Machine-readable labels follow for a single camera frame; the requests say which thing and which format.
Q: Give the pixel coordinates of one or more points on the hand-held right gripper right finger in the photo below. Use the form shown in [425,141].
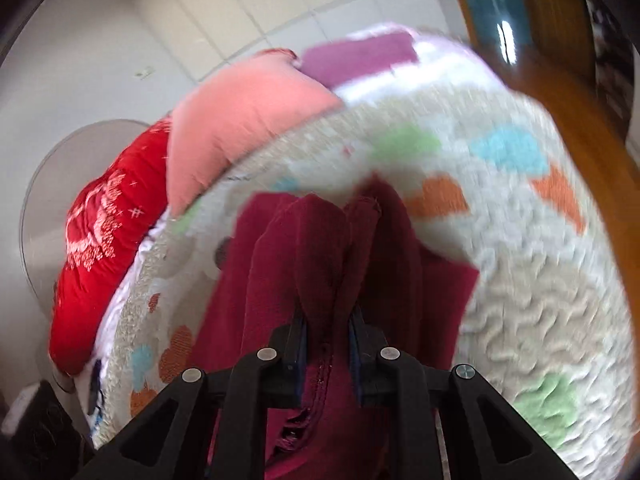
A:
[367,360]

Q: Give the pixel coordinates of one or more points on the dark cloth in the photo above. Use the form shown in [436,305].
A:
[40,435]

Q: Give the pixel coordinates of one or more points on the pink pillow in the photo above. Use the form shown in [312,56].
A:
[240,105]

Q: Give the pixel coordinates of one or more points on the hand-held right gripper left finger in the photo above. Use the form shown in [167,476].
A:
[285,360]

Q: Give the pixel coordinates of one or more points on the wooden door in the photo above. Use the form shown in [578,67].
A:
[550,10]

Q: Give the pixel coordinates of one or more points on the quilted patchwork bedspread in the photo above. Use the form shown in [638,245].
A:
[525,280]

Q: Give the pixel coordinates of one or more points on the purple and white blanket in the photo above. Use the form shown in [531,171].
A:
[360,55]

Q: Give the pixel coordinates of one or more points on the white wall socket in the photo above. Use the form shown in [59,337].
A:
[144,73]

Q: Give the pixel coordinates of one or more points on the red patterned pillow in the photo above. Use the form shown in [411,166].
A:
[100,260]

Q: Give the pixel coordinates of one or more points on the dark red knit sweater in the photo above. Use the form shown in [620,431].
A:
[310,250]

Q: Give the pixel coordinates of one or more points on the grey rounded headboard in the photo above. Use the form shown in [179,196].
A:
[55,175]

